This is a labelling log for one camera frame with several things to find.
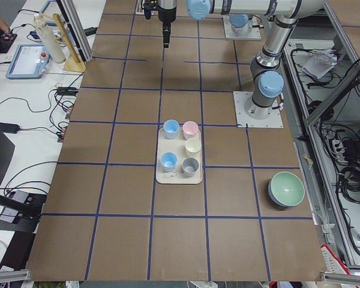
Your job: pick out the crumpled white paper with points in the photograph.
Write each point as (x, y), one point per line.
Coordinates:
(319, 63)

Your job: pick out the white plastic tray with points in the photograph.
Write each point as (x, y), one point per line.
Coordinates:
(177, 146)

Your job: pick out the far light blue cup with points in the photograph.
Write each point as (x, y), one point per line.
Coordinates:
(171, 128)

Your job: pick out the aluminium frame post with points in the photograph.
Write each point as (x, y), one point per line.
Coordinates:
(71, 17)

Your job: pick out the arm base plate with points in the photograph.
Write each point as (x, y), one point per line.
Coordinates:
(251, 33)
(249, 115)

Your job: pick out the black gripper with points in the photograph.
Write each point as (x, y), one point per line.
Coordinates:
(167, 15)

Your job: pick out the cream plastic cup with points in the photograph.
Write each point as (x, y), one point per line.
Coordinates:
(193, 147)

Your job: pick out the grey plastic cup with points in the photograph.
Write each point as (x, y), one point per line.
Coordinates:
(190, 166)

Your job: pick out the green ceramic bowl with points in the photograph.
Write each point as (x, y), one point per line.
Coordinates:
(286, 189)

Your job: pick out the black power adapter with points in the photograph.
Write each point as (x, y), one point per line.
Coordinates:
(9, 128)

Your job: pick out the near light blue cup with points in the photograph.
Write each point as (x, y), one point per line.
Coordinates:
(168, 161)

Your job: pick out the pink plastic cup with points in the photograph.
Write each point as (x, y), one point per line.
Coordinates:
(190, 129)

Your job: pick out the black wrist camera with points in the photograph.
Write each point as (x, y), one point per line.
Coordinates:
(149, 6)

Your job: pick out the light blue cup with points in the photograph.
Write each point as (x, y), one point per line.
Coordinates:
(168, 161)
(171, 128)

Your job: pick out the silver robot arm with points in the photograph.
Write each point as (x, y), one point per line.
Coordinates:
(286, 15)
(239, 22)

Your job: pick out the blue teach pendant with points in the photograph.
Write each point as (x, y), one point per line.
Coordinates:
(28, 62)

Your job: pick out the wooden stand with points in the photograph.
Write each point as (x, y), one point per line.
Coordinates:
(73, 63)

